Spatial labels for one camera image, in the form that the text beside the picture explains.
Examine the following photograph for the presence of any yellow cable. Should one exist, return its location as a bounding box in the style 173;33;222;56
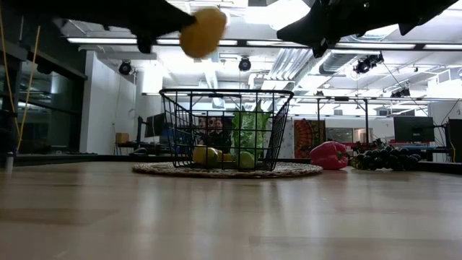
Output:
17;25;41;152

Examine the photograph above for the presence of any dark grape bunch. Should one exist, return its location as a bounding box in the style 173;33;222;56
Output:
352;144;422;172

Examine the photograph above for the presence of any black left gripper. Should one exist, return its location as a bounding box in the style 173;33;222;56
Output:
103;0;198;55

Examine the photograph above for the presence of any black monitor on arm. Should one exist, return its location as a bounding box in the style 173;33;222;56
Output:
136;113;166;147

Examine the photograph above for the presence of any black track light cluster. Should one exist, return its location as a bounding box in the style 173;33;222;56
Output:
353;53;385;75

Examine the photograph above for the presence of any round woven placemat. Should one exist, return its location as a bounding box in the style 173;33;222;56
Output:
131;161;324;179

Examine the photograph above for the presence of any black pole stand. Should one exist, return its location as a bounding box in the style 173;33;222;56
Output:
316;95;370;160

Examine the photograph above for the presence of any orange patterned tapestry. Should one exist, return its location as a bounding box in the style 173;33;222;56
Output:
294;118;326;160

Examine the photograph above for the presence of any silver spiral air duct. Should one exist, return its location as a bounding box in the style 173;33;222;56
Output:
319;30;401;76

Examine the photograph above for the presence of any dark tall monitor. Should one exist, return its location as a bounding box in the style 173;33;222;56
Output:
447;118;462;163

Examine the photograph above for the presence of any dark office desk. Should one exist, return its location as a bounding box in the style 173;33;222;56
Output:
115;141;170;156

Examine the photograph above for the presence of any green romaine lettuce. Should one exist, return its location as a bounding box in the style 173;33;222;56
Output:
230;100;271;170

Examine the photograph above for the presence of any person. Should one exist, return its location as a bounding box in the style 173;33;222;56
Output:
207;117;232;153
196;117;211;145

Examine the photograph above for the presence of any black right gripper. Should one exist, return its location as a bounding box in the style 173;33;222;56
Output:
276;0;365;59

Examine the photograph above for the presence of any red bell pepper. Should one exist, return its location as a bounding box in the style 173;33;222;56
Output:
309;140;350;170

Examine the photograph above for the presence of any overhead light bar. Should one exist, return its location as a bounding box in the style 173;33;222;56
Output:
66;35;458;51

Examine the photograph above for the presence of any black wire basket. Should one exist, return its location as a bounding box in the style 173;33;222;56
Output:
158;87;294;171

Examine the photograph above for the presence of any wide black computer monitor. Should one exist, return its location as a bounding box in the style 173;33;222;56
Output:
393;116;435;143

